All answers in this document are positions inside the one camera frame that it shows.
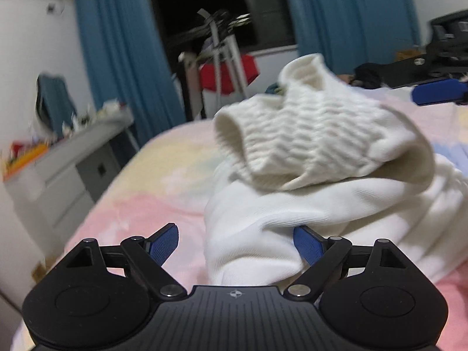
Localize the white pants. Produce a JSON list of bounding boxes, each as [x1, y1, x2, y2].
[[203, 53, 468, 288]]

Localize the orange box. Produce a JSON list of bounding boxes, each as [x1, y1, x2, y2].
[[5, 142, 50, 176]]

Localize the red garment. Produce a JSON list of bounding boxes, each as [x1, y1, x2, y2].
[[199, 55, 259, 94]]

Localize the pastel duvet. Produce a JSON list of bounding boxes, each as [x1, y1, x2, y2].
[[11, 91, 468, 351]]

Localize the blue curtain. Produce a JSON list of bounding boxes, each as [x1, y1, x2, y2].
[[73, 0, 187, 137], [281, 0, 421, 75]]

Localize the black clothing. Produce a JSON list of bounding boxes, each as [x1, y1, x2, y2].
[[353, 62, 393, 89]]

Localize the garment steamer stand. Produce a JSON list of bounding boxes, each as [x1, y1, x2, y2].
[[179, 9, 254, 99]]

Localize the brown paper bag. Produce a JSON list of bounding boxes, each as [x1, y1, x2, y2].
[[395, 49, 425, 61]]

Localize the wavy mirror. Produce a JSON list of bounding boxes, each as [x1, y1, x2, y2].
[[36, 74, 76, 136]]

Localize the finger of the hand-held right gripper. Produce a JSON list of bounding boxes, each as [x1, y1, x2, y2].
[[389, 52, 468, 89], [411, 80, 468, 106]]

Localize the white dressing table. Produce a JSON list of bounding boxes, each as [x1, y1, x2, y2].
[[4, 110, 140, 235]]

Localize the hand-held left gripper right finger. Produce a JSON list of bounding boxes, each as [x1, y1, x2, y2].
[[283, 226, 408, 300]]

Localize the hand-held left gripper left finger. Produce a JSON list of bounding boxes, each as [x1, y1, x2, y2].
[[64, 223, 188, 300]]

